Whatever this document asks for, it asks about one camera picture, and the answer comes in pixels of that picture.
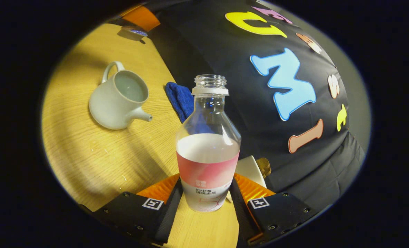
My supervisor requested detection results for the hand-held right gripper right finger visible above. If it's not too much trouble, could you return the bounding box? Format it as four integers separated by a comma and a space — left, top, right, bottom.
229, 172, 320, 246

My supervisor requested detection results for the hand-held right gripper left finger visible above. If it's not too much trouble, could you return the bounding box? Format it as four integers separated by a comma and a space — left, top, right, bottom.
79, 173, 184, 246

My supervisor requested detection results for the clear water bottle pink label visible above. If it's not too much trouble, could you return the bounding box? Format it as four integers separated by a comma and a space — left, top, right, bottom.
175, 74, 242, 213

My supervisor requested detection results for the white ceramic teacup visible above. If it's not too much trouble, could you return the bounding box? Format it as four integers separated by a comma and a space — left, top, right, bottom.
89, 61, 153, 130

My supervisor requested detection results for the white toaster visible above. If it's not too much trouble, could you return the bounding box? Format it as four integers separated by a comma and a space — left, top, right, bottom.
235, 155, 267, 188

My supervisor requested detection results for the brown toast slice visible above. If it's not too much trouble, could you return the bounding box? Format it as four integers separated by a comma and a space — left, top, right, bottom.
256, 158, 271, 178

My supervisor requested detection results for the blue folded towel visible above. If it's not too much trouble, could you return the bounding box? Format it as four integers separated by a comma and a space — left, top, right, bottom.
165, 82, 195, 124

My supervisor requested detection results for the black backdrop cloth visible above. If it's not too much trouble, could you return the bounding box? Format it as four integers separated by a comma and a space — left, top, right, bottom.
144, 0, 366, 207

